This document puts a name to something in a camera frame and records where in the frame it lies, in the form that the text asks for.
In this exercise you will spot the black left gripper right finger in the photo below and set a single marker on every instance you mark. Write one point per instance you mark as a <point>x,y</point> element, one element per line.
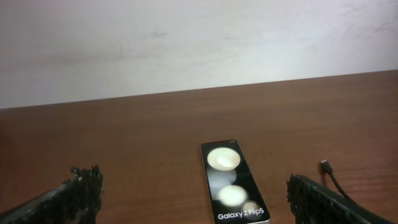
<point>312,203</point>

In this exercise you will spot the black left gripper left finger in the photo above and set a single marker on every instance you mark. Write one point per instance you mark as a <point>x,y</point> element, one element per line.
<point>76,200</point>

